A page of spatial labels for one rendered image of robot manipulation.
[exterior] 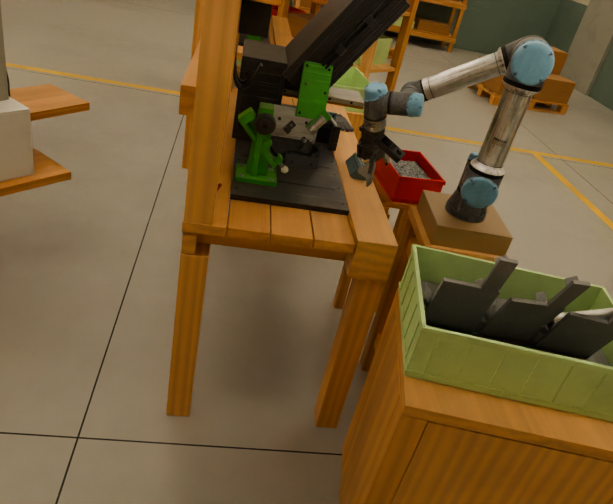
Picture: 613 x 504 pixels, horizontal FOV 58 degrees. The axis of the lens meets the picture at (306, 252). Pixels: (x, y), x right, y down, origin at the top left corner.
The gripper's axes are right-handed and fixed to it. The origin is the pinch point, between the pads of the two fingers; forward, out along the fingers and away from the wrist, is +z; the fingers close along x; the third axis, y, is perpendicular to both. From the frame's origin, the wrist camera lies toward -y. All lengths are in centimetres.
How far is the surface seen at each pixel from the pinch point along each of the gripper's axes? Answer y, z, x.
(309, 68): 40, -26, -18
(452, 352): -54, -4, 63
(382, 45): 139, 82, -272
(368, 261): -13.7, 8.8, 32.6
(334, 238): -2.7, 0.9, 35.7
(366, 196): 3.7, 8.7, 2.4
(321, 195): 14.9, 3.1, 16.0
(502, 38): 222, 346, -945
